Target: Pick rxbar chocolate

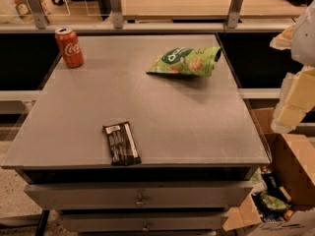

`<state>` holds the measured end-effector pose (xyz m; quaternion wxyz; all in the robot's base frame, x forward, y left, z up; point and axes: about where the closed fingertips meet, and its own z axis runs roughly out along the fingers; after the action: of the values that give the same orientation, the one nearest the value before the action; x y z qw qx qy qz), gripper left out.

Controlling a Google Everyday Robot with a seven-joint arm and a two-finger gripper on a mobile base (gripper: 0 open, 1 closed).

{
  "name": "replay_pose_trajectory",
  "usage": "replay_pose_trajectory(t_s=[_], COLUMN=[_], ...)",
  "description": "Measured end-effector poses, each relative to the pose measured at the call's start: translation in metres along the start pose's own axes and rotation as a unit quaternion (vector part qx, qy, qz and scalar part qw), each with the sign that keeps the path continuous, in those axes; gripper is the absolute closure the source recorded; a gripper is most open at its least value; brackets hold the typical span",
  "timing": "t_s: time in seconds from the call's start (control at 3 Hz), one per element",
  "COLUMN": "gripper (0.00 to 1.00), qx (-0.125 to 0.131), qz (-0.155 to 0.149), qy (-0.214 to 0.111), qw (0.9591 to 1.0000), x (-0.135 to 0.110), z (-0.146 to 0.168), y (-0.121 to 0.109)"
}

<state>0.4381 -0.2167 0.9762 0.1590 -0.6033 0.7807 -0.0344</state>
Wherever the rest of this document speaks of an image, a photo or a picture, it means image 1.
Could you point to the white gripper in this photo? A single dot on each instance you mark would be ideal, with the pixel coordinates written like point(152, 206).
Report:
point(305, 39)

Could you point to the black rxbar chocolate wrapper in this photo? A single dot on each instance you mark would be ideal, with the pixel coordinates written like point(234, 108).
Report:
point(121, 144)

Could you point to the brown cardboard box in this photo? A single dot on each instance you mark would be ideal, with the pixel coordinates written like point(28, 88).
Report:
point(293, 162)

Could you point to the green snack bag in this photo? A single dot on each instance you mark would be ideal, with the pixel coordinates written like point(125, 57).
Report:
point(187, 61)

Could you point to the dark bottle in box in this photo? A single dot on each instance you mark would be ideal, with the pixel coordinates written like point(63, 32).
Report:
point(275, 188)

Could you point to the green packet in box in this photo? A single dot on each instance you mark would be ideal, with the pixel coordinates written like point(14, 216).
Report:
point(273, 203)

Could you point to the upper grey drawer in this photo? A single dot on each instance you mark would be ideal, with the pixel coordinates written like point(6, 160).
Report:
point(139, 195)

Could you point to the grey drawer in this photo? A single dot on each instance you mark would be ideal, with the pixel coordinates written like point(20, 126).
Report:
point(139, 195)
point(144, 221)

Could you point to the lower grey drawer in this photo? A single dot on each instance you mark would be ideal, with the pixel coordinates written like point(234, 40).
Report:
point(144, 221)

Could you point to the red coca-cola can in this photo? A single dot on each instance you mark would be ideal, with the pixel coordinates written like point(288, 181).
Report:
point(69, 47)

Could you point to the orange package top left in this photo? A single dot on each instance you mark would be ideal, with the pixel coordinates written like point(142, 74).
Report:
point(19, 0)

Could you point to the black table leg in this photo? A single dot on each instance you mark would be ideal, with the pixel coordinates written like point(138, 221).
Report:
point(42, 223)

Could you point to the right metal bracket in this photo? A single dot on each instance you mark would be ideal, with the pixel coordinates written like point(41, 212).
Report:
point(232, 18)

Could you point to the metal bracket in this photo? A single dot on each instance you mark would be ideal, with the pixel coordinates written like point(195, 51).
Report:
point(38, 14)
point(232, 18)
point(117, 15)

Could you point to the middle metal bracket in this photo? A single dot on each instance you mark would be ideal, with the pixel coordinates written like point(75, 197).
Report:
point(117, 15)

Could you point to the left metal bracket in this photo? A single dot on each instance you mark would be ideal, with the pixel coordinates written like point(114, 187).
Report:
point(38, 14)

